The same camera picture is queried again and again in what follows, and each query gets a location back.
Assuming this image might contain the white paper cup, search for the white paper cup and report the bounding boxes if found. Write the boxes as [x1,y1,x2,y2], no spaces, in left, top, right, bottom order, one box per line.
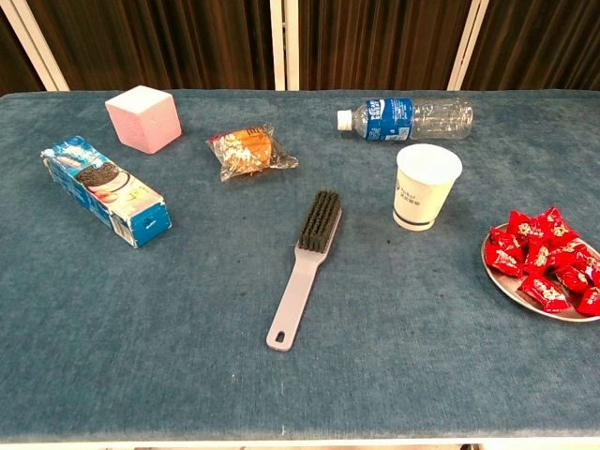
[392,142,464,232]

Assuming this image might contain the silver metal plate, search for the silver metal plate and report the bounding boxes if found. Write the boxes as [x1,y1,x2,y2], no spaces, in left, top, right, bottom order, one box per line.
[481,222,600,323]

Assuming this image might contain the grey brush black bristles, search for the grey brush black bristles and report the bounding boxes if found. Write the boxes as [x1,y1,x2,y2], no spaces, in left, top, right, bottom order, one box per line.
[265,189,343,353]

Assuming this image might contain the bread in clear wrapper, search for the bread in clear wrapper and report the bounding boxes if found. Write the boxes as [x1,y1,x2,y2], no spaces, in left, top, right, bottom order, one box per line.
[207,123,300,183]

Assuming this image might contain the blue table cloth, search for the blue table cloth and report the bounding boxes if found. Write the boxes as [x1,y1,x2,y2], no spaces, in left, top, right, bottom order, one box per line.
[0,89,600,442]

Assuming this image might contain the clear bottle blue label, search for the clear bottle blue label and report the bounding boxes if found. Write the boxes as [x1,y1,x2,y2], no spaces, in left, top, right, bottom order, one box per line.
[336,97,474,143]

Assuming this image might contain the pink foam cube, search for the pink foam cube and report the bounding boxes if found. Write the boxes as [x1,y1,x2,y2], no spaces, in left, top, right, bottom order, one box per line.
[104,84,183,155]

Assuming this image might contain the dark brown curtain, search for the dark brown curtain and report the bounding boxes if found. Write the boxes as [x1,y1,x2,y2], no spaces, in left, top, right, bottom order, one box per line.
[25,0,276,92]
[0,11,46,95]
[298,0,474,92]
[461,0,600,92]

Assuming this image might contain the blue Oreo cookie box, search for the blue Oreo cookie box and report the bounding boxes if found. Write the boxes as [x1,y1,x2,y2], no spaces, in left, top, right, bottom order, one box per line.
[40,135,173,249]

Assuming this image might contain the white frame post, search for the white frame post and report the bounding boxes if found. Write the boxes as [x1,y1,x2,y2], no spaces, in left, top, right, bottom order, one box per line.
[285,0,301,92]
[0,0,71,93]
[447,0,492,92]
[269,0,287,92]

